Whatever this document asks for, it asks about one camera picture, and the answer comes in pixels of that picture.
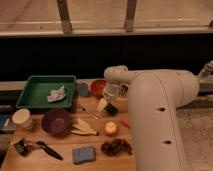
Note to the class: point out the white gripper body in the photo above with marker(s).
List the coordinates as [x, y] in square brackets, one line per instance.
[111, 91]

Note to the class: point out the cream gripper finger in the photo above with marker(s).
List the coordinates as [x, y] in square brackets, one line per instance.
[102, 104]

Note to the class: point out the black eraser block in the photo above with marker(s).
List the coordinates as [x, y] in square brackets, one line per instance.
[112, 110]

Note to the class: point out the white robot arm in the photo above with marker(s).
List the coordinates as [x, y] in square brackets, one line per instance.
[153, 97]

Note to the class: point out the orange bowl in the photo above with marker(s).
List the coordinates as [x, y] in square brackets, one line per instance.
[97, 88]

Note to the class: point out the purple bowl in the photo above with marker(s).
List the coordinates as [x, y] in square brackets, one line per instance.
[56, 122]

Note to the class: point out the metal fork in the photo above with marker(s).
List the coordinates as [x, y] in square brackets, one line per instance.
[83, 108]

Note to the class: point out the small blue sponge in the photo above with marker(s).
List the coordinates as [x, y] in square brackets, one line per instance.
[83, 89]

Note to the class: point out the yellow apple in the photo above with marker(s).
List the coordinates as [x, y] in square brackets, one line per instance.
[110, 128]

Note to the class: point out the orange carrot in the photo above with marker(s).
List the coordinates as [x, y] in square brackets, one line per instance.
[126, 123]

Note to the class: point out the pine cone cluster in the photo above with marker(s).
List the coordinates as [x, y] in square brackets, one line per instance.
[116, 146]

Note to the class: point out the crumpled white cloth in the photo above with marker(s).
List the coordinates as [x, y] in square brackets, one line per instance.
[56, 95]

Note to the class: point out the blue rectangular sponge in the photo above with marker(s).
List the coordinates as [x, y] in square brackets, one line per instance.
[83, 154]

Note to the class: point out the green plastic tray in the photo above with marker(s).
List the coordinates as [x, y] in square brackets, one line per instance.
[38, 88]

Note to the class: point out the white paper cup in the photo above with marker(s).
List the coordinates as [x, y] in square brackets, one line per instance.
[22, 118]

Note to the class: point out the black binder clip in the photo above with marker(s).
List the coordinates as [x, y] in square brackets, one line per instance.
[22, 147]

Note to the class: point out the black handled brush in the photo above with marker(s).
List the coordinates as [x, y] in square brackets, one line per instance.
[49, 151]

